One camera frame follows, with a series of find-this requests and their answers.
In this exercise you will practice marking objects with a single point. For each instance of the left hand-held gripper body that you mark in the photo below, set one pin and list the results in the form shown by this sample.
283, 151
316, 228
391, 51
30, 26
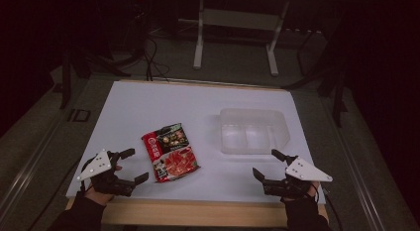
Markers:
97, 165

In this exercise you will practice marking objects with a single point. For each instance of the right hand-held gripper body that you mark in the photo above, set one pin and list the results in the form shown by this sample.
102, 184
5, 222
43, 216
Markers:
305, 171

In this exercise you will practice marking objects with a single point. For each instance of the red and black food packet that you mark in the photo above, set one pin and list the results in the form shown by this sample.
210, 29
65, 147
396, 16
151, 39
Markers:
170, 153

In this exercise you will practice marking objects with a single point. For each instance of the clear plastic container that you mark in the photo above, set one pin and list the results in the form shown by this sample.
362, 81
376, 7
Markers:
252, 132

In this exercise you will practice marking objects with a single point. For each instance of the person's right hand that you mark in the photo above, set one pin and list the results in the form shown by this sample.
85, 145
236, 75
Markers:
315, 188

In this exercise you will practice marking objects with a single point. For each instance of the person's left hand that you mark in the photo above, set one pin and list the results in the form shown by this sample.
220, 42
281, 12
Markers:
99, 198

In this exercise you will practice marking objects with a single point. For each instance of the white table sheet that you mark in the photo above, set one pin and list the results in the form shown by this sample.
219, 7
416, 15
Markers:
185, 105

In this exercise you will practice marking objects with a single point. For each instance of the black tripod stand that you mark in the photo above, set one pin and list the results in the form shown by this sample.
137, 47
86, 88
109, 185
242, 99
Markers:
67, 79
330, 82

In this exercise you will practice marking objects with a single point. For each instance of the black floor bracket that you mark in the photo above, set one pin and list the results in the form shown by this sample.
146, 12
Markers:
78, 115

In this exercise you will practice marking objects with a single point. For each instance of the metal floor rail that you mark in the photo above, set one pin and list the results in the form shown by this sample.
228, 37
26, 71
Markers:
360, 178
29, 165

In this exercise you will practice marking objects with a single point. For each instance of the white metal stand frame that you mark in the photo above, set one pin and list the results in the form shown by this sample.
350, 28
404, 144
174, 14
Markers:
236, 19

